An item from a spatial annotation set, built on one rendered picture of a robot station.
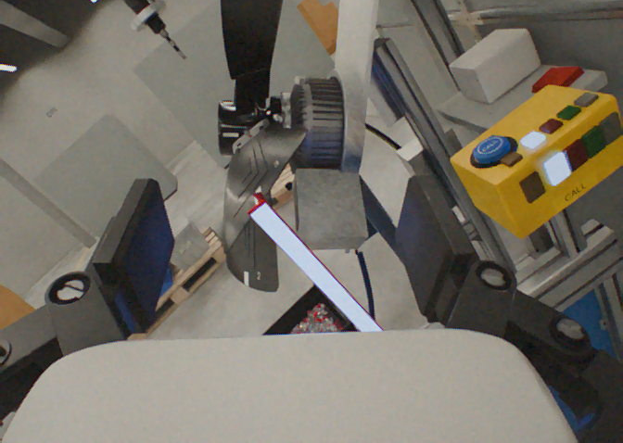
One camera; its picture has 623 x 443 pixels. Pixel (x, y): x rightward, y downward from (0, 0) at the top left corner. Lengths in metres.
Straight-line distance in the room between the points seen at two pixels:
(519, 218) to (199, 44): 5.94
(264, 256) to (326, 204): 0.19
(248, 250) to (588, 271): 0.63
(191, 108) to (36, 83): 7.88
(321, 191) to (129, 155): 7.20
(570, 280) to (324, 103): 0.51
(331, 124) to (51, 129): 12.80
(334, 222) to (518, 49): 0.63
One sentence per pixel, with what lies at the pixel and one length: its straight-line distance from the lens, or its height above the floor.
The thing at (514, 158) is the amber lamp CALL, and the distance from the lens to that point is 0.44.
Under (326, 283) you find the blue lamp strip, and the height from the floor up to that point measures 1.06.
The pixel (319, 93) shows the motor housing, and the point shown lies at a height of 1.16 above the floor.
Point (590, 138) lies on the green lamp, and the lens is 0.48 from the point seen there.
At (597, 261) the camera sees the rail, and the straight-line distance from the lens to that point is 0.65.
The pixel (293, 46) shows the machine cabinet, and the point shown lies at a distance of 6.47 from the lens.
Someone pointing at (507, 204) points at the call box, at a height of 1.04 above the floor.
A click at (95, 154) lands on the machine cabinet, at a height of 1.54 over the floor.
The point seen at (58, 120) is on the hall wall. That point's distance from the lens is 13.30.
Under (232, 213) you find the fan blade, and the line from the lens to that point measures 0.59.
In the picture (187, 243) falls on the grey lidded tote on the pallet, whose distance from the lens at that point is 3.58.
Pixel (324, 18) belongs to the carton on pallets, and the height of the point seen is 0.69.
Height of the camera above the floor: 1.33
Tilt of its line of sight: 25 degrees down
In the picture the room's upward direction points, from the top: 40 degrees counter-clockwise
